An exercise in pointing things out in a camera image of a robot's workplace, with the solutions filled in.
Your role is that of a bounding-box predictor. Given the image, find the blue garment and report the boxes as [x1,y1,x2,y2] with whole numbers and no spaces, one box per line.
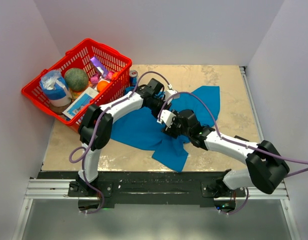
[111,86,220,172]

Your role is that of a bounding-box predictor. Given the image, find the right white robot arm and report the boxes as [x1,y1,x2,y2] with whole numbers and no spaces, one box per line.
[157,109,290,198]

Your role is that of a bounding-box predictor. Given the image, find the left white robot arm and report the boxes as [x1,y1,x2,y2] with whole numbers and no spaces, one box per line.
[77,78,175,198]

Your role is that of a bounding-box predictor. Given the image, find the blue red drink can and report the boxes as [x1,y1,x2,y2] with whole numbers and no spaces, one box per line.
[129,69,138,86]

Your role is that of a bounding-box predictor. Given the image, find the orange fruit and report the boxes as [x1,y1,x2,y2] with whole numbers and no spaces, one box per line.
[96,80,109,93]

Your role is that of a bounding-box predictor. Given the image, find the pink packet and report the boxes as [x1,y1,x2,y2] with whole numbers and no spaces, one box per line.
[90,71,116,85]

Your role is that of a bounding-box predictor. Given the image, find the blue white flat box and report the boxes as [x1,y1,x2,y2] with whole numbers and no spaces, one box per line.
[62,87,98,120]

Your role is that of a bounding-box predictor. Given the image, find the purple box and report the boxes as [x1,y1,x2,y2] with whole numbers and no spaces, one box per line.
[90,56,109,78]

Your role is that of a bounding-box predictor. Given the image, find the green round melon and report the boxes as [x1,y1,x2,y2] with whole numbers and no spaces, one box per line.
[64,68,89,92]

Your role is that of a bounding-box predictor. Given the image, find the red plastic basket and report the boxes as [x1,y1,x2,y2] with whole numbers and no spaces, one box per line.
[21,38,132,131]

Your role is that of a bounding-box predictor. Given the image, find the blue white wrapped package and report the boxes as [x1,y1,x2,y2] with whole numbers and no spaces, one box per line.
[40,70,72,107]

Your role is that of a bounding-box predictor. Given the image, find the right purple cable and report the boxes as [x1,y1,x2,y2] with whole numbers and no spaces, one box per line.
[157,91,308,216]

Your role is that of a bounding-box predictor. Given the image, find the purple cable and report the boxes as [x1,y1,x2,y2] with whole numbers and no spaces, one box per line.
[157,91,308,216]
[69,70,172,215]

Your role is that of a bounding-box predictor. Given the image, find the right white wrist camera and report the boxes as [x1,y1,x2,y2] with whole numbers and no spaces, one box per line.
[157,109,176,128]

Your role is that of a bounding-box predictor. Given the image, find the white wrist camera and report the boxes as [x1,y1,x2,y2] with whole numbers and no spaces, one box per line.
[165,84,180,104]
[157,109,176,128]

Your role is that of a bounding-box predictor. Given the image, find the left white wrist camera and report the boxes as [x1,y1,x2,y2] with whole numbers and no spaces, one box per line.
[165,84,180,104]

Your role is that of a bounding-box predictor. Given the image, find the black square frame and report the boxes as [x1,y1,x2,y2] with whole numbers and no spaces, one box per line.
[234,135,249,142]

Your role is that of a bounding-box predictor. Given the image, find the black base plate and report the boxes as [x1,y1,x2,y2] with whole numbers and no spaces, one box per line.
[38,171,246,211]

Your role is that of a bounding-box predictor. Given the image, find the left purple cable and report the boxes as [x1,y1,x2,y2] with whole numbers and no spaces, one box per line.
[69,70,172,215]

